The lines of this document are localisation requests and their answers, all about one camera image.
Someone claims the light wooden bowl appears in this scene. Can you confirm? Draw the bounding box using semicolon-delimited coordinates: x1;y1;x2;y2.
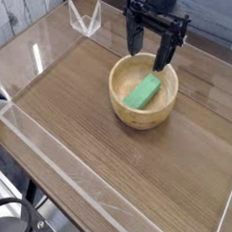
109;53;179;130

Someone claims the black cable loop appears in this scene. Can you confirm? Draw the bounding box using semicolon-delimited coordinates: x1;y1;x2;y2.
0;196;35;232

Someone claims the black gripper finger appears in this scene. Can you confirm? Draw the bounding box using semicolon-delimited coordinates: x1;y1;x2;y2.
126;14;144;56
153;32;177;72

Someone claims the clear acrylic corner bracket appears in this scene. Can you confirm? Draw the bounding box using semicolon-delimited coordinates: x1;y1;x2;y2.
68;0;101;37

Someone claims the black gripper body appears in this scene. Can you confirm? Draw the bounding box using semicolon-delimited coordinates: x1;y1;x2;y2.
123;0;191;46

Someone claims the black metal table leg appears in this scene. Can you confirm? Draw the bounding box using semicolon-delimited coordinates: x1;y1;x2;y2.
26;180;37;204

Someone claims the green rectangular block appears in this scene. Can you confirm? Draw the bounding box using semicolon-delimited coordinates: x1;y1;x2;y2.
122;74;161;110

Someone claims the clear acrylic front wall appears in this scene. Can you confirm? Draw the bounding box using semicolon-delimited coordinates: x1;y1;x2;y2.
0;82;164;232

